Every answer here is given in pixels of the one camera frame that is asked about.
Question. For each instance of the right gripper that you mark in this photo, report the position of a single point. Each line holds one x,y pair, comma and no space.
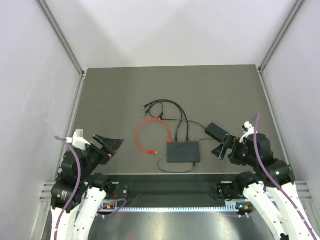
233,142

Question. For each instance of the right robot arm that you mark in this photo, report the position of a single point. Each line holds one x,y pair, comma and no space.
270,187

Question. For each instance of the black power adapter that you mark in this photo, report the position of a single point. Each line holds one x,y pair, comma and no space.
216,132

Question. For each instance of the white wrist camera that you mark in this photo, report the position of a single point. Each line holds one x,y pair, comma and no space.
248,129
78,140

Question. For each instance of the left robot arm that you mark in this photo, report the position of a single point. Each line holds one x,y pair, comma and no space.
79,195

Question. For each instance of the aluminium front rail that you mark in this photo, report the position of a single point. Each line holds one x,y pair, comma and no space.
194,202

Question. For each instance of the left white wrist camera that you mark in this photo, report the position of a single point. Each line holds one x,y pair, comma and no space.
78,140

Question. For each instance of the black network switch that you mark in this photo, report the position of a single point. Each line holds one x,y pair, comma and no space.
183,152

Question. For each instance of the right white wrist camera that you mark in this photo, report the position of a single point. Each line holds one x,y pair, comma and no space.
248,129

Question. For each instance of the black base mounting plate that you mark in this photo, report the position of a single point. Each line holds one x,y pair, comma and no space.
173,184

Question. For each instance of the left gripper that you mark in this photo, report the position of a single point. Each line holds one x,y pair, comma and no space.
110,145

